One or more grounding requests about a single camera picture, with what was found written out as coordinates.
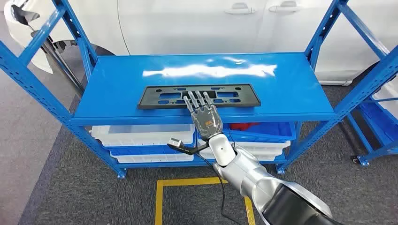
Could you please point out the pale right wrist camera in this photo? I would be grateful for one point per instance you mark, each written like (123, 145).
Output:
(175, 142)

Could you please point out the white car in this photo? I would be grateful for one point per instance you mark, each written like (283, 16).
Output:
(186, 24)

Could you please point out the red plastic part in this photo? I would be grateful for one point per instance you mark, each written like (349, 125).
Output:
(242, 126)

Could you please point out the blue plastic bin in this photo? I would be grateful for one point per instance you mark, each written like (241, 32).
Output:
(382, 124)
(140, 151)
(273, 132)

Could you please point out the blue metal shelf rack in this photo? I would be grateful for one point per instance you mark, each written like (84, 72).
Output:
(124, 80)

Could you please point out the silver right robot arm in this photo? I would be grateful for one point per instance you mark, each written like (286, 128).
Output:
(242, 174)

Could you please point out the blue wheeled rack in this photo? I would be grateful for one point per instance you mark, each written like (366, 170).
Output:
(373, 152)

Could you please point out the large white plastic bin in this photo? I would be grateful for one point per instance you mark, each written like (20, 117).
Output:
(388, 99)

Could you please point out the black plastic plate holder part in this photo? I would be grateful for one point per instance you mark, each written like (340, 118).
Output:
(149, 99)

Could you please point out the clear white plastic bin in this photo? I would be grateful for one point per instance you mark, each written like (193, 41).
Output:
(140, 135)

